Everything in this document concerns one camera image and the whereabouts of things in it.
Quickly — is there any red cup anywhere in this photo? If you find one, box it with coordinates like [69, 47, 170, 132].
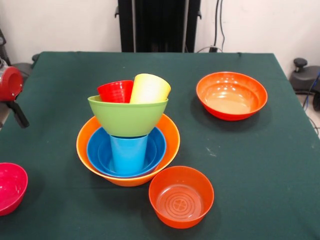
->
[96, 80, 135, 104]

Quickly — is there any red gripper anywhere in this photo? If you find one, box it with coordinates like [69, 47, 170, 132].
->
[0, 66, 30, 129]

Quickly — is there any pink bowl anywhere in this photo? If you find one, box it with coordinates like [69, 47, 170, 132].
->
[0, 162, 29, 217]

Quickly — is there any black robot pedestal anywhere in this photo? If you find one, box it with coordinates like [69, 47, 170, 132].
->
[114, 0, 202, 53]

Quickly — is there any green bowl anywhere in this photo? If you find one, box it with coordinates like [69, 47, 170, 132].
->
[87, 94, 169, 138]

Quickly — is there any blue cable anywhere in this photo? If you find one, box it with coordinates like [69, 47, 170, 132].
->
[302, 71, 320, 111]

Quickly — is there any dark green tablecloth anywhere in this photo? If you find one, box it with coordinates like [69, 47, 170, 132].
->
[0, 51, 320, 240]

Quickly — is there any large blue bowl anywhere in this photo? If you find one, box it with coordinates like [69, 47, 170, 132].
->
[86, 126, 167, 179]

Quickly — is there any small blue bowl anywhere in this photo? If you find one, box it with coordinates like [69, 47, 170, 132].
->
[97, 136, 158, 176]

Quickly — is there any yellow cup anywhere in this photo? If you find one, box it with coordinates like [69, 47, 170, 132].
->
[129, 73, 172, 104]

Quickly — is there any wide red bowl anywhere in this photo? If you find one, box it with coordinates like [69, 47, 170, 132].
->
[195, 71, 269, 122]

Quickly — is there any large orange bowl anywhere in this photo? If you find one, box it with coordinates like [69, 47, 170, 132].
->
[76, 113, 181, 188]

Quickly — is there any small red bowl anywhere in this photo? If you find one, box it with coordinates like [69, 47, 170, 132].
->
[148, 165, 215, 229]

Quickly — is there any black hanging cable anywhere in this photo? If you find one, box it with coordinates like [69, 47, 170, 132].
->
[213, 0, 226, 52]

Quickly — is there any blue cup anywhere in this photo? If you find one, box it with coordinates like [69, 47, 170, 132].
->
[109, 134, 149, 174]

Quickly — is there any black caster base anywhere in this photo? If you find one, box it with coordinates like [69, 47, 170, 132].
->
[11, 61, 33, 78]
[289, 57, 320, 93]

